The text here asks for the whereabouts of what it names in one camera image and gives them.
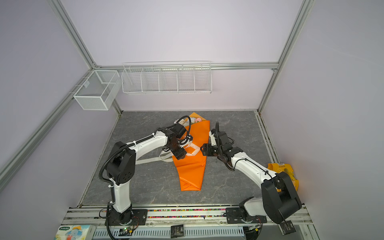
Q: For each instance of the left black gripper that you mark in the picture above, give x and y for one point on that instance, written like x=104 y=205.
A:
x=180 y=154

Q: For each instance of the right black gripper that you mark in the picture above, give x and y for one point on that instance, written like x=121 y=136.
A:
x=207 y=150

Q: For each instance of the white ribbon strip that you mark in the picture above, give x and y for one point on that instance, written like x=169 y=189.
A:
x=168 y=156

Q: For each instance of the orange wrapping paper sheet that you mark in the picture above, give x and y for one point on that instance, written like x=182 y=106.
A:
x=191 y=169

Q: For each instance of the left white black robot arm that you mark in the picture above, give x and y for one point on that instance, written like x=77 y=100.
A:
x=119 y=168

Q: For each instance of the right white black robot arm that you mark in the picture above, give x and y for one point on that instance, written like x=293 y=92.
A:
x=279 y=198

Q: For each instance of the yellow snack bag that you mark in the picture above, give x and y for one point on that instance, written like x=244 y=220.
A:
x=278 y=168

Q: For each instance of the black square card middle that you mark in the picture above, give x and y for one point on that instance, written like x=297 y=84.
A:
x=177 y=231

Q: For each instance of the black square card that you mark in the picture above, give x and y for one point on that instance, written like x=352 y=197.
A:
x=177 y=231
x=287 y=228

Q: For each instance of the black square card right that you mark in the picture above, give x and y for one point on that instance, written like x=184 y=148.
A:
x=287 y=228

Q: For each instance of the tissue pack with elephant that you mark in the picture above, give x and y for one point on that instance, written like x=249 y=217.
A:
x=75 y=232

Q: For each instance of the long white wire rack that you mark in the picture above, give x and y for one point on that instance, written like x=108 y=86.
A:
x=167 y=77

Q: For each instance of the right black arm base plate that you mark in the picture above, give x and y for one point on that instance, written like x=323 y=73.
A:
x=239 y=216

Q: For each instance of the white slotted cable duct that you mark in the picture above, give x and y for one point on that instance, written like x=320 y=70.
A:
x=190 y=233

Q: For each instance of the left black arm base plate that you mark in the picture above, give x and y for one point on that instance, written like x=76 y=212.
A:
x=130 y=217

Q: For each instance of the small white wire basket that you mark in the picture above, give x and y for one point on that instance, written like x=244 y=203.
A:
x=99 y=90

